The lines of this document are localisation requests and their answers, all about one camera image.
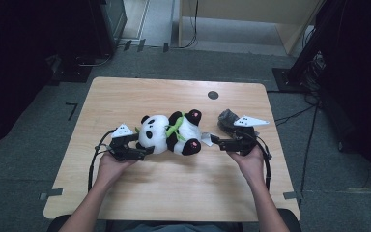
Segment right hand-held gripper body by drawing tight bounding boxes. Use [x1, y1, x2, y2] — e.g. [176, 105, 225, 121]
[233, 115, 271, 157]

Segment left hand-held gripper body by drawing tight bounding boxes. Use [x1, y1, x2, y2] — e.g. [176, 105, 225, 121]
[109, 123, 135, 161]

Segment grey fuzzy cloth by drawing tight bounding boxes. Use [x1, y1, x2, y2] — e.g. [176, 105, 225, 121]
[217, 108, 242, 136]

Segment panda plush toy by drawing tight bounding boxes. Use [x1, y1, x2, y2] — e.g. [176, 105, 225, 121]
[134, 108, 214, 157]

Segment person's right hand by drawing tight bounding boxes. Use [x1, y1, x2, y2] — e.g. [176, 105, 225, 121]
[228, 144, 267, 189]

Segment person's left hand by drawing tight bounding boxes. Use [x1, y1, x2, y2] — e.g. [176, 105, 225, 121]
[95, 151, 136, 191]

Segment black floor tape corner mark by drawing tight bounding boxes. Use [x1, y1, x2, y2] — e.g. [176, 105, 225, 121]
[65, 101, 79, 122]

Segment black metal stand with pole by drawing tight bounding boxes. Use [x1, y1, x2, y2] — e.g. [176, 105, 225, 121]
[271, 0, 346, 95]

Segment person's grey-blue clothing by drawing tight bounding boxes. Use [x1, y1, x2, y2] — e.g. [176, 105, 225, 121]
[105, 220, 244, 232]

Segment black flat stand base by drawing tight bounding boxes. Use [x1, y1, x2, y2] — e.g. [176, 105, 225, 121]
[46, 53, 93, 86]

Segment black equipment cabinet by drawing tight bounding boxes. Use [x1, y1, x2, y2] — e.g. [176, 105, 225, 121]
[88, 0, 128, 57]

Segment dark curtain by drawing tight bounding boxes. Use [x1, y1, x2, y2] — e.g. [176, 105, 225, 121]
[0, 0, 93, 153]
[315, 0, 371, 191]

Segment light wooden cabinet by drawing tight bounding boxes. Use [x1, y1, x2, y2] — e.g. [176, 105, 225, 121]
[177, 0, 323, 56]

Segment right hand-held gripper cable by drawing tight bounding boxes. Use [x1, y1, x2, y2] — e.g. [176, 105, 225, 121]
[250, 133, 272, 191]

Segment hand-held gripper cable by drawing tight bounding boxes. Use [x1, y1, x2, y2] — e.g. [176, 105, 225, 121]
[87, 129, 117, 193]
[250, 133, 272, 191]

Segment left hand-held gripper cable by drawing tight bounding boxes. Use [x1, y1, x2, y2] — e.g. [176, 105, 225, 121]
[87, 129, 117, 193]

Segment short black floor cable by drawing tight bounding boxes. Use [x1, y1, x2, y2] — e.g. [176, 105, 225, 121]
[273, 104, 317, 127]

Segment long black floor cable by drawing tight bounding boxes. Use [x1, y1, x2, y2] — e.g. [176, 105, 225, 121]
[299, 102, 320, 207]

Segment looped black floor cable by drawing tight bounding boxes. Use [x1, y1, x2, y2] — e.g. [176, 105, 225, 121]
[75, 52, 114, 68]

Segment tangled black cables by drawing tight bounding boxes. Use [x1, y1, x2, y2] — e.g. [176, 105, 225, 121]
[300, 51, 328, 104]

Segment black hanging cable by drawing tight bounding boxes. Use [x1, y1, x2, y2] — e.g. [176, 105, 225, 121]
[173, 0, 199, 50]

